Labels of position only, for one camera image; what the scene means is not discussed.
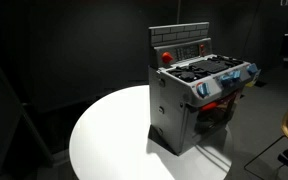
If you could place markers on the blue stove knob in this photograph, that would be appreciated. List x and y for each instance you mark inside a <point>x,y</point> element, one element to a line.
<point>202,89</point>
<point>252,69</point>
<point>236,74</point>
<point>225,80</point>

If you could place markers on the tan chair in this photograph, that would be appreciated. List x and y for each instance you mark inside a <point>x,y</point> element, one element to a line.
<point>287,128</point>

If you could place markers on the small orange stove button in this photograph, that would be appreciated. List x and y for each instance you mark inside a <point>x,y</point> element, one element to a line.
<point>202,46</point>

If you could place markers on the red round stove knob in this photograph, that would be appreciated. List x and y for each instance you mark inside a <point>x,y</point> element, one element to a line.
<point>166,57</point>

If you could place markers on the black stove keypad panel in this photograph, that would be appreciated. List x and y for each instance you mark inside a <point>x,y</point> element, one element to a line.
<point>186,52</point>

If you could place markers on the black burner grate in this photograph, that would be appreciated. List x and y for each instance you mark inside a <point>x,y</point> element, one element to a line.
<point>187,75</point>
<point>229,61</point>

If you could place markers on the grey toy stove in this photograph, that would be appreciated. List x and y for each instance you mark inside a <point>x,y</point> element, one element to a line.
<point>170,110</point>

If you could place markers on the black slanted stand frame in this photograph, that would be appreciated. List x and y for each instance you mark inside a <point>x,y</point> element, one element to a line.
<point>24,116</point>

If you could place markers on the black stove griddle plate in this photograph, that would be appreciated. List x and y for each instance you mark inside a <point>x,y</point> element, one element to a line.
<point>210,66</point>

